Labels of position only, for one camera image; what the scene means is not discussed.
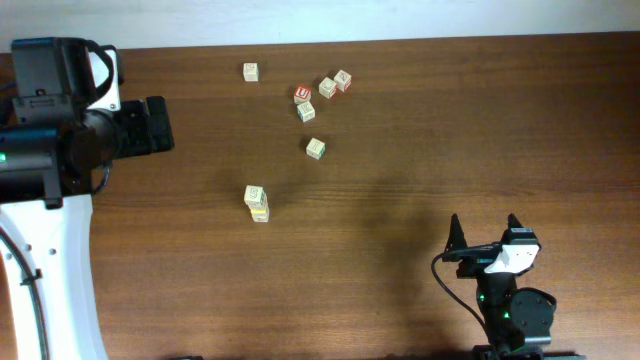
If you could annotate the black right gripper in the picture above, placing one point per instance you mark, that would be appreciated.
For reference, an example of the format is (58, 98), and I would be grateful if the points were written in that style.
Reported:
(459, 251)

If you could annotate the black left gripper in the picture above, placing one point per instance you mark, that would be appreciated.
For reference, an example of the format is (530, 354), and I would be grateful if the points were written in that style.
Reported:
(147, 131)

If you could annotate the wooden J letter block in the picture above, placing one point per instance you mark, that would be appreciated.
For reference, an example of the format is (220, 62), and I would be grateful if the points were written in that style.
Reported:
(255, 197)

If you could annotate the wooden I letter block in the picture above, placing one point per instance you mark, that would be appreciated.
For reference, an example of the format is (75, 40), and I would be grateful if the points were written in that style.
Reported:
(260, 215)

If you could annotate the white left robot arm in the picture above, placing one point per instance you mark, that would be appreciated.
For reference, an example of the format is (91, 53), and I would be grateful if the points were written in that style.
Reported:
(47, 191)

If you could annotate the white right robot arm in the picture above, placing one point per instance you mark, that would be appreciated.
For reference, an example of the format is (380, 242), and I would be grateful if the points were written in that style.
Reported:
(516, 321)

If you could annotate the plain wooden block far left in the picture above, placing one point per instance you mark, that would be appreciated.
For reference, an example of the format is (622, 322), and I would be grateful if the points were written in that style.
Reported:
(251, 72)

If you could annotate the plain wooden block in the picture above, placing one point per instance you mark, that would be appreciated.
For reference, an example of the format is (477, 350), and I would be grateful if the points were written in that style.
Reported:
(315, 148)
(251, 72)

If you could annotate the red U letter block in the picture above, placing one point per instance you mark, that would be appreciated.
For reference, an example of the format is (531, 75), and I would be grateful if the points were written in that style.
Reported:
(302, 95)

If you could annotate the wooden block blue side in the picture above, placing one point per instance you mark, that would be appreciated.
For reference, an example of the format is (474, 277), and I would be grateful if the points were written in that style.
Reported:
(306, 111)

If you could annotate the plain wooden block centre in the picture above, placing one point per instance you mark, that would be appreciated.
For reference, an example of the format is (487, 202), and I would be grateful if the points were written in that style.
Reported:
(315, 148)

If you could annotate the wooden block red circle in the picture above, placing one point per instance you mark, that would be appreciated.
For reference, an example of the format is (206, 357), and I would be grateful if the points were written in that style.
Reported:
(327, 88)

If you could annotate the wooden block red edge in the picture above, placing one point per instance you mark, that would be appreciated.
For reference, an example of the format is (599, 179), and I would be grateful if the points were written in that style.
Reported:
(343, 80)

